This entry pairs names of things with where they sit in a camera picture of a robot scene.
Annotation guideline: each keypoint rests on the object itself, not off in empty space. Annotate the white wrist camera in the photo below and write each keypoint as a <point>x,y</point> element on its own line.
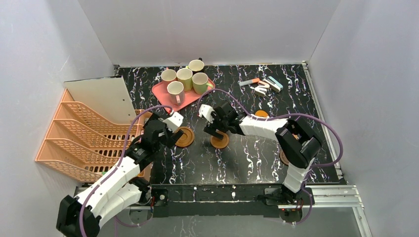
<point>205,112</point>
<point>174,121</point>

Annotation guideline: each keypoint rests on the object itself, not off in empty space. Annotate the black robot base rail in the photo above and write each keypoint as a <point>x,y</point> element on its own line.
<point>232,200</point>

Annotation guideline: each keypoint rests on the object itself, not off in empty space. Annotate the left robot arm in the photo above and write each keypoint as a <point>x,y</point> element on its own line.
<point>85,214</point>

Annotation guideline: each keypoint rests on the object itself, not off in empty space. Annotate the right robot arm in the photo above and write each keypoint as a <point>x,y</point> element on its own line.
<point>299,143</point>

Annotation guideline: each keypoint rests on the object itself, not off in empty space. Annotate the yellow-green mug centre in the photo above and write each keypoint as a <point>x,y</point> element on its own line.
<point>184,76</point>

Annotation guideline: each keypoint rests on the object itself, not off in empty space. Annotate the black mug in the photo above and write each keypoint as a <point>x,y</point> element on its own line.
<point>196,66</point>

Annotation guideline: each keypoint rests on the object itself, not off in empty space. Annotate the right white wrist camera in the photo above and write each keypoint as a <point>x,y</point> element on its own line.
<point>205,112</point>

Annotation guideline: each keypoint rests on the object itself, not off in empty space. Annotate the white board sheet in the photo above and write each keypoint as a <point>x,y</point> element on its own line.
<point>108,96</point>

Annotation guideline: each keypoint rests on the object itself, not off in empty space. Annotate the green mug far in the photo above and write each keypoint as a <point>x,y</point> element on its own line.
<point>201,83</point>

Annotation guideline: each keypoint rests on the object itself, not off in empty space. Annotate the orange file rack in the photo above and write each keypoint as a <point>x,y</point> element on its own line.
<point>81,143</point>

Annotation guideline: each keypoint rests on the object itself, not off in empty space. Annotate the plain brown coaster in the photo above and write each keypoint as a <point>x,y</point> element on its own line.
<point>220,143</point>

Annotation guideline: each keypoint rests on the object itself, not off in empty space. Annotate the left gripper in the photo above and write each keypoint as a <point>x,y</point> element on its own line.
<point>169,135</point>

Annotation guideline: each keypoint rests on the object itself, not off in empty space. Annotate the orange black round coaster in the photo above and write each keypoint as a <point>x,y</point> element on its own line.
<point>261,113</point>

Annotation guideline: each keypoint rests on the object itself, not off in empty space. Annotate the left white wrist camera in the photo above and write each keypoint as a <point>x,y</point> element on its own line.
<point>174,121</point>

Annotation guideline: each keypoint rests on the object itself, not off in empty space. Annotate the pink mug large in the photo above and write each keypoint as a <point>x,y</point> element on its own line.
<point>176,92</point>

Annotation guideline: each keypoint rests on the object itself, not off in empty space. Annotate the orange white marker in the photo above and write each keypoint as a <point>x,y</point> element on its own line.
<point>248,82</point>

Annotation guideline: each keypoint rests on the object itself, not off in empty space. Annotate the dark brown wooden coaster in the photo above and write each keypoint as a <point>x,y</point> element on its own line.
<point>283,158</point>

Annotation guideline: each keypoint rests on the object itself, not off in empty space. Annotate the brown grooved wooden coaster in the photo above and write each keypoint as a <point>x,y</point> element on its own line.
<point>187,138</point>

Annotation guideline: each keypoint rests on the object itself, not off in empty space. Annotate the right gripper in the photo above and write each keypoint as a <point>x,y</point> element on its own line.
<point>214,123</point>

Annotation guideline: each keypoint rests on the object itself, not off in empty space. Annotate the pink mug near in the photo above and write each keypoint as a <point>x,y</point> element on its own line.
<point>168,76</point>

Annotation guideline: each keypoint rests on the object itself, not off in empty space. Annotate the pink serving tray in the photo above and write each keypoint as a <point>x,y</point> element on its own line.
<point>165,98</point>

